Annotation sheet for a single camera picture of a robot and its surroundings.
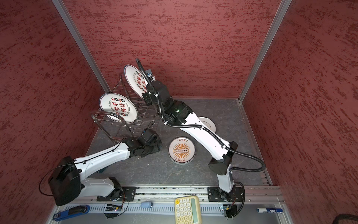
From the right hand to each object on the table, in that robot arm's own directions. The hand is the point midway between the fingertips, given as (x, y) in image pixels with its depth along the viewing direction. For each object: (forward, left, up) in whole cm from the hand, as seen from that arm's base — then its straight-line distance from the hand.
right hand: (150, 88), depth 64 cm
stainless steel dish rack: (-9, +23, -18) cm, 31 cm away
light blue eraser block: (-41, +5, -42) cm, 59 cm away
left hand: (-14, +2, -38) cm, 40 cm away
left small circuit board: (-42, +24, -47) cm, 67 cm away
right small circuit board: (-44, -39, -46) cm, 75 cm away
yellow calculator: (-44, -16, -43) cm, 63 cm away
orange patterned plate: (-13, -14, -42) cm, 46 cm away
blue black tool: (-43, +39, -39) cm, 70 cm away
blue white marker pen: (-45, -54, -44) cm, 83 cm away
